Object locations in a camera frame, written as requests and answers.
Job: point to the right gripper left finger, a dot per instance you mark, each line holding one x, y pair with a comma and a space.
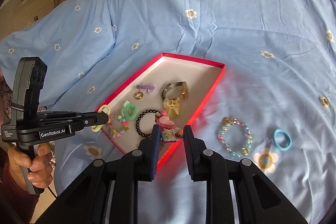
107, 192

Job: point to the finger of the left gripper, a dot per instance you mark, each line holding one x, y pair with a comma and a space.
76, 120

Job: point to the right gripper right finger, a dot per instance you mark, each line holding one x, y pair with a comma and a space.
236, 189

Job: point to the pink heart hair clip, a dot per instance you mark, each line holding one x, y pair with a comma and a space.
170, 133

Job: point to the yellow hair claw clip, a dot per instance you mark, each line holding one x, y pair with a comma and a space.
172, 107

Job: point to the brown strap wristwatch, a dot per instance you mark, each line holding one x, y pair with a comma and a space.
176, 90

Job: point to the left forearm sleeve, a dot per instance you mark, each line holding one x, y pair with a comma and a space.
20, 201

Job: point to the red jewelry box tray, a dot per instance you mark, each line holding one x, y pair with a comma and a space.
144, 88

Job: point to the left hand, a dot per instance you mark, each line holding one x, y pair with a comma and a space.
38, 171

